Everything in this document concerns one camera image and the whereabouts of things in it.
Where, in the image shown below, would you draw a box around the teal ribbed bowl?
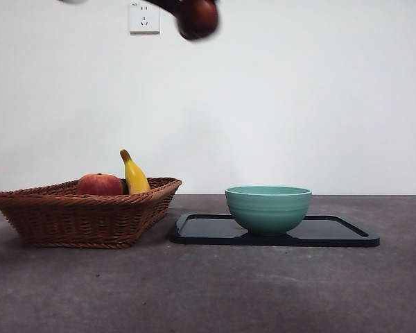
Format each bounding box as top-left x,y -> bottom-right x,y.
225,185 -> 313,237

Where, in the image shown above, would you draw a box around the white wall socket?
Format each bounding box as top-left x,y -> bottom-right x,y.
129,1 -> 161,35

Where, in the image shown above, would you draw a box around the brown wicker basket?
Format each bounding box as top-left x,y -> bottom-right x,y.
0,177 -> 183,250

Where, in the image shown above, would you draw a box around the yellow banana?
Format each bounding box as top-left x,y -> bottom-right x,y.
119,149 -> 151,195

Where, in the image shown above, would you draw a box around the dark red plum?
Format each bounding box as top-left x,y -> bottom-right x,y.
175,0 -> 220,41

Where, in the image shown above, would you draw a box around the red orange peach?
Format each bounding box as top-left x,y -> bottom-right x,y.
76,173 -> 124,196

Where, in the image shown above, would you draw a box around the black rectangular tray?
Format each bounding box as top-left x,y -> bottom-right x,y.
168,212 -> 381,248

